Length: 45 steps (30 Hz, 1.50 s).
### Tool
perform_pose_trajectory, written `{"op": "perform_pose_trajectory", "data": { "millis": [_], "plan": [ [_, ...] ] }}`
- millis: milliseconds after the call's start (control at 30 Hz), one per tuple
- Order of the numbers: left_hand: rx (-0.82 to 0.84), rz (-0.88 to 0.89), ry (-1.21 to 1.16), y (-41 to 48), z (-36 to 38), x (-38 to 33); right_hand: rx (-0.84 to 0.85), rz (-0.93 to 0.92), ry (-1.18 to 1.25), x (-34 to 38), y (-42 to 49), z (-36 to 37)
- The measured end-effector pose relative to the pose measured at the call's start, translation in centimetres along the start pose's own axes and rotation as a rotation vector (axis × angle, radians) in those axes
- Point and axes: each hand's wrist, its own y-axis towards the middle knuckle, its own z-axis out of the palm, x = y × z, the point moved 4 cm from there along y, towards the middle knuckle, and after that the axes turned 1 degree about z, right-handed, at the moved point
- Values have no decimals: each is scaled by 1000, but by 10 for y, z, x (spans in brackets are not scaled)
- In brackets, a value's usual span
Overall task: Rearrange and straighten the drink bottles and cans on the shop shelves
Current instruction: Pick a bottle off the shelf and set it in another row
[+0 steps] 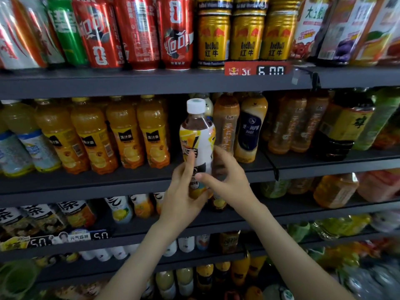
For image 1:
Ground person's left hand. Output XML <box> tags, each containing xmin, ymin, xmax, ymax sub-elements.
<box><xmin>155</xmin><ymin>153</ymin><xmax>211</xmax><ymax>239</ymax></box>

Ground person's right hand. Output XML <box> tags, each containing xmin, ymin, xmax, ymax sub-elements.
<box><xmin>197</xmin><ymin>145</ymin><xmax>261</xmax><ymax>218</ymax></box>

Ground row of small white bottles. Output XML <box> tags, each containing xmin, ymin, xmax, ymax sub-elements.
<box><xmin>78</xmin><ymin>233</ymin><xmax>211</xmax><ymax>262</ymax></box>

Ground orange squat drink bottle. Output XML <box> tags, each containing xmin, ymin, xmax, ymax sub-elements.
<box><xmin>313</xmin><ymin>172</ymin><xmax>361</xmax><ymax>209</ymax></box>

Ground white label tea bottle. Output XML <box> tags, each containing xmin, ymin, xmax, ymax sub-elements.
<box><xmin>57</xmin><ymin>200</ymin><xmax>98</xmax><ymax>229</ymax></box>
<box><xmin>21</xmin><ymin>203</ymin><xmax>68</xmax><ymax>235</ymax></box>
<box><xmin>0</xmin><ymin>207</ymin><xmax>40</xmax><ymax>240</ymax></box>

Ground dark bottle yellow label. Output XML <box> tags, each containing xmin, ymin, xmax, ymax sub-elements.
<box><xmin>314</xmin><ymin>88</ymin><xmax>376</xmax><ymax>162</ymax></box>

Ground dark grey metal shelf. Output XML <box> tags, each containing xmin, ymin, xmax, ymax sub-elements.
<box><xmin>0</xmin><ymin>62</ymin><xmax>400</xmax><ymax>291</ymax></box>

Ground pink squat drink bottle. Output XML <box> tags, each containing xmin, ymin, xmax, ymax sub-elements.
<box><xmin>357</xmin><ymin>170</ymin><xmax>400</xmax><ymax>203</ymax></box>

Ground stack of gold Red Bull cans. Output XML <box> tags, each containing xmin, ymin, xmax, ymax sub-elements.
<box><xmin>196</xmin><ymin>0</ymin><xmax>301</xmax><ymax>68</ymax></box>

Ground green drink bottle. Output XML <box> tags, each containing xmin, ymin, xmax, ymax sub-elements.
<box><xmin>352</xmin><ymin>87</ymin><xmax>400</xmax><ymax>153</ymax></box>

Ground yellow juice bottle blue label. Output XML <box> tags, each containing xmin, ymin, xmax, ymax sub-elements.
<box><xmin>2</xmin><ymin>100</ymin><xmax>63</xmax><ymax>173</ymax></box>
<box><xmin>0</xmin><ymin>118</ymin><xmax>36</xmax><ymax>179</ymax></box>

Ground group of red soda cans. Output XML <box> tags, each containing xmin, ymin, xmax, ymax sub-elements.
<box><xmin>71</xmin><ymin>0</ymin><xmax>196</xmax><ymax>72</ymax></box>

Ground orange juice bottle white cap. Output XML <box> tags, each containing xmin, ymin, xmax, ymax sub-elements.
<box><xmin>349</xmin><ymin>0</ymin><xmax>400</xmax><ymax>67</ymax></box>

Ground white orange soda cans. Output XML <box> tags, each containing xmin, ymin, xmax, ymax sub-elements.
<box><xmin>15</xmin><ymin>0</ymin><xmax>67</xmax><ymax>66</ymax></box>
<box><xmin>0</xmin><ymin>0</ymin><xmax>46</xmax><ymax>72</ymax></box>

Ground person's left forearm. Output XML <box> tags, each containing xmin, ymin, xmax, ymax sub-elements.
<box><xmin>95</xmin><ymin>227</ymin><xmax>186</xmax><ymax>300</ymax></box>

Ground person's right forearm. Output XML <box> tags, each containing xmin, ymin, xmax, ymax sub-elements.
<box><xmin>239</xmin><ymin>206</ymin><xmax>355</xmax><ymax>300</ymax></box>

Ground red price tag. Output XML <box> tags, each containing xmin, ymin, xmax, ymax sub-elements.
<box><xmin>223</xmin><ymin>61</ymin><xmax>294</xmax><ymax>78</ymax></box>

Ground row of shelf price tags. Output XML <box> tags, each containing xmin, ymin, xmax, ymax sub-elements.
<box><xmin>0</xmin><ymin>228</ymin><xmax>111</xmax><ymax>252</ymax></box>

